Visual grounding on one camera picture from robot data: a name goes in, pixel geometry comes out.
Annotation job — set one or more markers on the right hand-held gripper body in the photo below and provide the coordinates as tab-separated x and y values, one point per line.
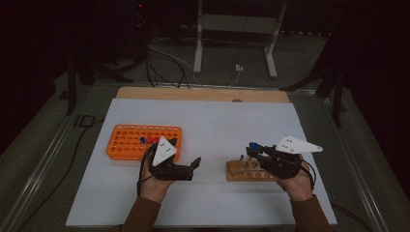
280	164

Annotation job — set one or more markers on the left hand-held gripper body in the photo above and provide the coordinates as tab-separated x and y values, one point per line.
170	172

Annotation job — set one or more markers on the wooden tube rack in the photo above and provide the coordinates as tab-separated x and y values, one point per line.
238	172

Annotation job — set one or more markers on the orange plastic tube rack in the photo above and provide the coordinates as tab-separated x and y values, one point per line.
124	141

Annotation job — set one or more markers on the person's left hand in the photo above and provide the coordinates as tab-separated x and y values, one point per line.
153	188

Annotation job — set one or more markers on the person's right hand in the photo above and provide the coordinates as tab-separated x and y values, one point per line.
298	188

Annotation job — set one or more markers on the white board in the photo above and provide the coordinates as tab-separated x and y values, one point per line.
212	129

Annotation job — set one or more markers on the white plug adapter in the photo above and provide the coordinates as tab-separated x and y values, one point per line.
239	67

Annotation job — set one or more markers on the black tripod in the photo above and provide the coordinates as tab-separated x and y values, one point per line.
71	87
336	96

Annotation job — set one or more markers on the black equipment stack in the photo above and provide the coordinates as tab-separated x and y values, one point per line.
139	29

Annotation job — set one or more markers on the grey metal stand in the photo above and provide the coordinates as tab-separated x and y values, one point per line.
237	24

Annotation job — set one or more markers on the metal floor frame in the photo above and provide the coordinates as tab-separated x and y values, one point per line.
39	170

